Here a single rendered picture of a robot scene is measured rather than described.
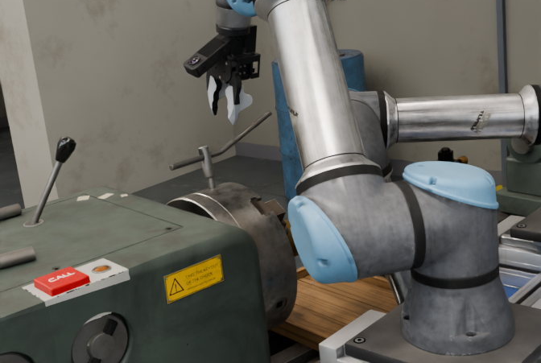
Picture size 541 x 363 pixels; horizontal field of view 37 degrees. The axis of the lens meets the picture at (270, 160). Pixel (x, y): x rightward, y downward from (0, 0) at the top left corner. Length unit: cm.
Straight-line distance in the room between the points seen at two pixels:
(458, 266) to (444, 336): 9
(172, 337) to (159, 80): 511
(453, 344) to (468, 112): 59
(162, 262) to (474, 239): 48
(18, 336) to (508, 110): 95
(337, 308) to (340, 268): 87
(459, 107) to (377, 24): 423
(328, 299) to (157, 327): 73
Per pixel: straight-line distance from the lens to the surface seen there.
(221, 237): 132
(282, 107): 536
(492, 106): 157
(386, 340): 113
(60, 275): 122
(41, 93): 572
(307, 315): 186
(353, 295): 193
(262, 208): 158
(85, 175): 597
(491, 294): 109
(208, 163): 163
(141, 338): 127
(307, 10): 113
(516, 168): 246
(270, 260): 153
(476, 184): 103
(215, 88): 177
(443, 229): 103
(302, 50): 110
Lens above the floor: 169
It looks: 15 degrees down
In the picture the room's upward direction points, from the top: 6 degrees counter-clockwise
